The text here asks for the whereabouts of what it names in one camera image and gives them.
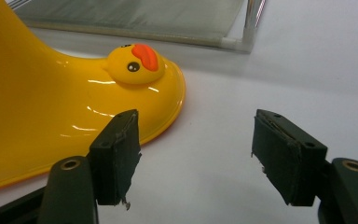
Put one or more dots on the metal frame shoe rack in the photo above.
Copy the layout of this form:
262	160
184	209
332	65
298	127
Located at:
143	18

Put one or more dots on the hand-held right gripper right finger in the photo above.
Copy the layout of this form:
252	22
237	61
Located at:
286	165

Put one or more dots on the yellow duck rain boot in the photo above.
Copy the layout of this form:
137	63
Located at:
43	102

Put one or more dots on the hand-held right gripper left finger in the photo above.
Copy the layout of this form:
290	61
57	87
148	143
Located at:
115	161

